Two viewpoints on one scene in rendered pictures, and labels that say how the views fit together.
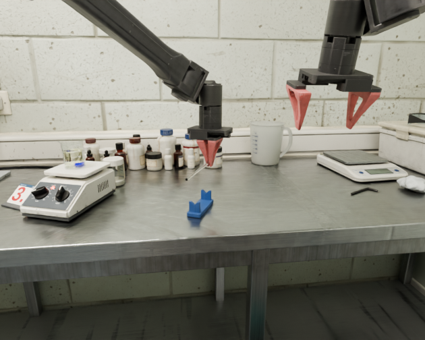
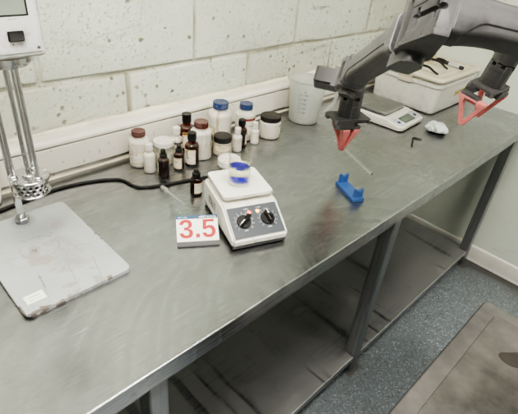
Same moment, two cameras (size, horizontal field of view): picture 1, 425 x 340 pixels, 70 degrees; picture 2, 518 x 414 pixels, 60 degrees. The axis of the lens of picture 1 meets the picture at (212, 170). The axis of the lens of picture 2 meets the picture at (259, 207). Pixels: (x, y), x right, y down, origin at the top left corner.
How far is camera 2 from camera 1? 0.93 m
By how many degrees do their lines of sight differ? 40
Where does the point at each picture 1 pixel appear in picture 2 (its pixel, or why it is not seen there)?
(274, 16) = not seen: outside the picture
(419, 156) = (420, 98)
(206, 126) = (353, 117)
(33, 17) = not seen: outside the picture
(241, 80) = (270, 25)
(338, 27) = (512, 62)
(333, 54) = (501, 78)
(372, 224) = (454, 172)
